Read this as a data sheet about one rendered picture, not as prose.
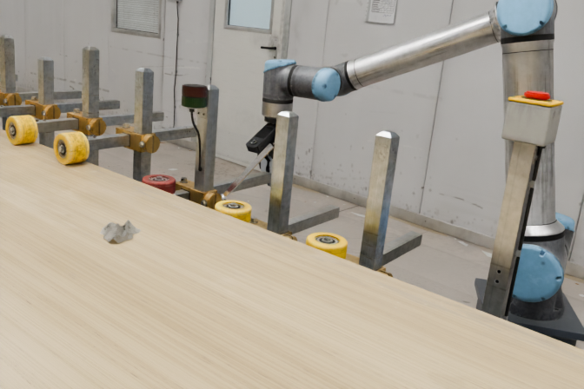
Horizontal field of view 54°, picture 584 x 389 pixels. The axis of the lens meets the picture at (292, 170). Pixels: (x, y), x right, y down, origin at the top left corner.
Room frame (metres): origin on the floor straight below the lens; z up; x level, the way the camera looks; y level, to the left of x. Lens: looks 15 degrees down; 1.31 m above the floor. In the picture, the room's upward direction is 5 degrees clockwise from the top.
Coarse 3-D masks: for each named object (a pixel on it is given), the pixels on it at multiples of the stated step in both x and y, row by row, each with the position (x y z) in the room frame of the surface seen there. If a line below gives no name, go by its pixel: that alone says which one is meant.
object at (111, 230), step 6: (126, 222) 1.00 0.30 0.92; (102, 228) 0.99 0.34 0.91; (108, 228) 0.98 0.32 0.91; (114, 228) 0.97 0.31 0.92; (120, 228) 0.98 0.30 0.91; (126, 228) 0.99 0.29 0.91; (132, 228) 1.00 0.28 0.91; (108, 234) 0.96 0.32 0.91; (114, 234) 0.95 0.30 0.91; (120, 234) 0.97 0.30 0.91; (126, 234) 0.96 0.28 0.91; (132, 234) 0.98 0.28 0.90; (108, 240) 0.95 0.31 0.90; (120, 240) 0.95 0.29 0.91; (126, 240) 0.96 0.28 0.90
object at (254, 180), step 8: (248, 176) 1.60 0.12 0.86; (256, 176) 1.61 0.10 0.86; (264, 176) 1.64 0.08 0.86; (216, 184) 1.49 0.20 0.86; (224, 184) 1.51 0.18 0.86; (240, 184) 1.56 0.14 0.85; (248, 184) 1.58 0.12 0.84; (256, 184) 1.61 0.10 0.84; (176, 192) 1.39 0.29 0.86; (184, 192) 1.40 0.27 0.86
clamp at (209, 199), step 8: (176, 184) 1.43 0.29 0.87; (184, 184) 1.43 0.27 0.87; (192, 184) 1.44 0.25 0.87; (192, 192) 1.40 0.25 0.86; (200, 192) 1.38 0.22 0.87; (208, 192) 1.39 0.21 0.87; (216, 192) 1.41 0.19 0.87; (192, 200) 1.40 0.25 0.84; (200, 200) 1.38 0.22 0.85; (208, 200) 1.37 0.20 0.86; (216, 200) 1.39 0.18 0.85
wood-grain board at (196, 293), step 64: (0, 192) 1.15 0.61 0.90; (64, 192) 1.19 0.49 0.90; (128, 192) 1.23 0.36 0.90; (0, 256) 0.85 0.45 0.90; (64, 256) 0.87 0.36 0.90; (128, 256) 0.89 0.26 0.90; (192, 256) 0.92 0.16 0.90; (256, 256) 0.94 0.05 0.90; (320, 256) 0.97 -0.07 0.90; (0, 320) 0.66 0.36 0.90; (64, 320) 0.68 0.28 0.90; (128, 320) 0.69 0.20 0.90; (192, 320) 0.71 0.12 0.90; (256, 320) 0.72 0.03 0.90; (320, 320) 0.74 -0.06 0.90; (384, 320) 0.76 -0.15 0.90; (448, 320) 0.78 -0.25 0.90; (0, 384) 0.54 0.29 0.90; (64, 384) 0.55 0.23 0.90; (128, 384) 0.56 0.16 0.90; (192, 384) 0.57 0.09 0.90; (256, 384) 0.58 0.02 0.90; (320, 384) 0.59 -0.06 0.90; (384, 384) 0.60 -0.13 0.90; (448, 384) 0.62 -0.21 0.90; (512, 384) 0.63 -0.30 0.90; (576, 384) 0.64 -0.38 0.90
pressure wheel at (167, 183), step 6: (144, 180) 1.32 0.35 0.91; (150, 180) 1.32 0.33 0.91; (156, 180) 1.33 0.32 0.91; (162, 180) 1.34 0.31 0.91; (168, 180) 1.34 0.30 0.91; (174, 180) 1.34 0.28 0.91; (156, 186) 1.30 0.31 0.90; (162, 186) 1.31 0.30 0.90; (168, 186) 1.32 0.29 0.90; (174, 186) 1.34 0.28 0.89; (168, 192) 1.32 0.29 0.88; (174, 192) 1.34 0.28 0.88
